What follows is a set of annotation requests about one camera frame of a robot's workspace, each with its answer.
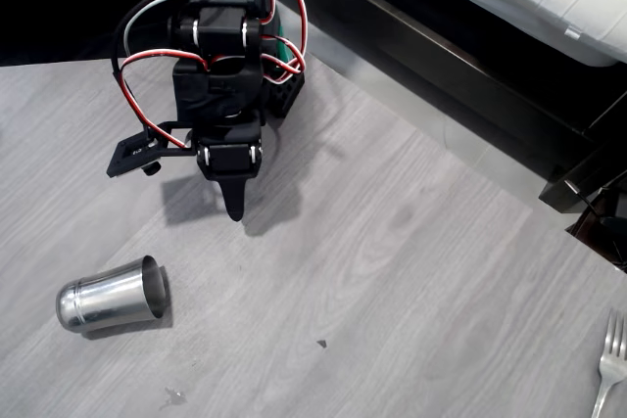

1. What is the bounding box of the shiny steel cup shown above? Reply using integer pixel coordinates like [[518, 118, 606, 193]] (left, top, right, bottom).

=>
[[55, 255, 170, 334]]

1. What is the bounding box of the black perforated base block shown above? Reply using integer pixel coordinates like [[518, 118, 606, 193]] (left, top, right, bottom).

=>
[[263, 65, 307, 119]]

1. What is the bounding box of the green circuit board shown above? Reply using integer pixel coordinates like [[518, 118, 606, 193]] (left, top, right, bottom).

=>
[[271, 9, 302, 72]]

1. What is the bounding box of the silver metal fork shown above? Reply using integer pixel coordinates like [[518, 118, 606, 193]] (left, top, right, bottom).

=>
[[589, 308, 627, 418]]

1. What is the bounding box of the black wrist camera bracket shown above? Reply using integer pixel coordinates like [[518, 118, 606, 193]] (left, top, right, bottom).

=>
[[106, 120, 198, 180]]

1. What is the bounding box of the red white servo cable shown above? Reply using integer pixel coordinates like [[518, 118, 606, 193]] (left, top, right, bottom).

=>
[[119, 49, 209, 151], [255, 0, 310, 85]]

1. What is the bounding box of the light grey cable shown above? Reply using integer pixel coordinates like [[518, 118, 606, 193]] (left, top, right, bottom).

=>
[[123, 0, 193, 58]]

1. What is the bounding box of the dark wooden bed frame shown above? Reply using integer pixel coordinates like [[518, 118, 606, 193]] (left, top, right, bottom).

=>
[[273, 0, 627, 216]]

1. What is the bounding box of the black floor cable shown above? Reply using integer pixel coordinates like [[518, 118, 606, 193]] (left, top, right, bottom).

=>
[[562, 179, 627, 265]]

